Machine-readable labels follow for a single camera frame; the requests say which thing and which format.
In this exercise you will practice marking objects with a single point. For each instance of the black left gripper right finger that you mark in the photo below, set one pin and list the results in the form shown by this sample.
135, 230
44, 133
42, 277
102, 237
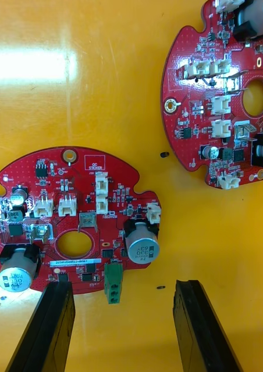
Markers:
201, 334

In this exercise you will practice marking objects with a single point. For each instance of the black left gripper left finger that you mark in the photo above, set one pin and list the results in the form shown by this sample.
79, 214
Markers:
41, 334

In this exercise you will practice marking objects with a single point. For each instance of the round red circuit board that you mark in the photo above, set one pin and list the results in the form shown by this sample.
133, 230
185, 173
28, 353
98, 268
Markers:
21, 174
178, 52

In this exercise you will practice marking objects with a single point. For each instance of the yellow-orange plastic bin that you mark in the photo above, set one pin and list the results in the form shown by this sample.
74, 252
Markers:
108, 87

